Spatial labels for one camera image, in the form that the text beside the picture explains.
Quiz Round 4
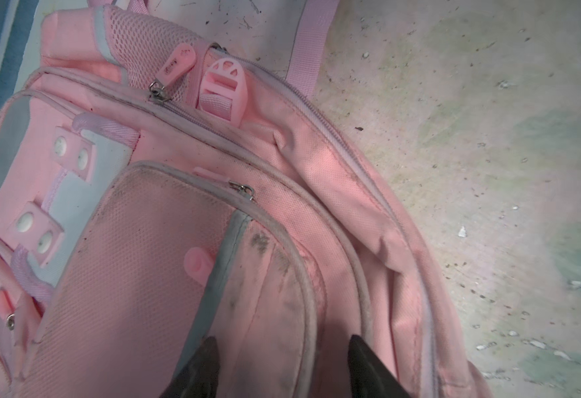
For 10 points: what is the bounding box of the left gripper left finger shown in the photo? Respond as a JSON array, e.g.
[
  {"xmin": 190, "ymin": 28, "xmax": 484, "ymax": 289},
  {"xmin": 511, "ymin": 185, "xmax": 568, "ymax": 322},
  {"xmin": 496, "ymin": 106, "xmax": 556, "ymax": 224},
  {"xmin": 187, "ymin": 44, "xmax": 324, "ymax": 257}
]
[{"xmin": 159, "ymin": 337, "xmax": 220, "ymax": 398}]

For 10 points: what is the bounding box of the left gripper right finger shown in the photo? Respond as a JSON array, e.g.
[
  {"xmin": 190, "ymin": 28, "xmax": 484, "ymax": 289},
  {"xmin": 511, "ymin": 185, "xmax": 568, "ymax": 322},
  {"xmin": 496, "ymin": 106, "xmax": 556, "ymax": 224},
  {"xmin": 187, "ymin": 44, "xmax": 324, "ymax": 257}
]
[{"xmin": 347, "ymin": 335, "xmax": 411, "ymax": 398}]

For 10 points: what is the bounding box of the pink student backpack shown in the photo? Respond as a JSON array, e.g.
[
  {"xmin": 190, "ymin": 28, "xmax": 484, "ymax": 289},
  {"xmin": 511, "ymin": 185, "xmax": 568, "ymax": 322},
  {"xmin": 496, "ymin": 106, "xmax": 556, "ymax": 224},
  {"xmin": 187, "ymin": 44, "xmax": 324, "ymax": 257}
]
[{"xmin": 0, "ymin": 1, "xmax": 490, "ymax": 397}]

